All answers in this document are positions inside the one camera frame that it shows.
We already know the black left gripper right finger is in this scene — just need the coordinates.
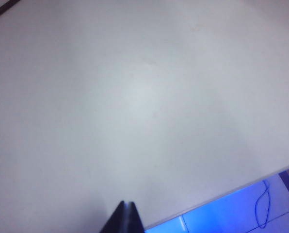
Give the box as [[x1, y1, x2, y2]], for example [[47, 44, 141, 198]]
[[127, 200, 145, 233]]

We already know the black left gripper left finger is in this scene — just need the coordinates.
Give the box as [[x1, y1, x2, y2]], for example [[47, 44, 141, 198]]
[[100, 200, 128, 233]]

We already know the black mechanical keyboard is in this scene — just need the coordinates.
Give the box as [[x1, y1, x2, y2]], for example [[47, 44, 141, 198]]
[[0, 0, 22, 24]]

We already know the blue floor cable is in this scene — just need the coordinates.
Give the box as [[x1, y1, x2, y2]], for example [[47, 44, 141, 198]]
[[254, 179, 272, 230]]

